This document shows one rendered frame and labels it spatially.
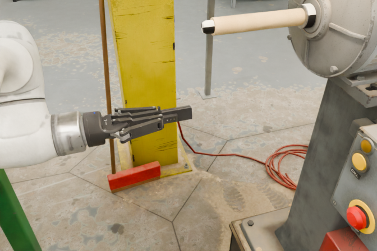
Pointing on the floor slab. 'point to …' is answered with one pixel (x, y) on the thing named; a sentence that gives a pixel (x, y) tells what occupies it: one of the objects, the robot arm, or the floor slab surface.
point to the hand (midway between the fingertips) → (176, 114)
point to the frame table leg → (15, 219)
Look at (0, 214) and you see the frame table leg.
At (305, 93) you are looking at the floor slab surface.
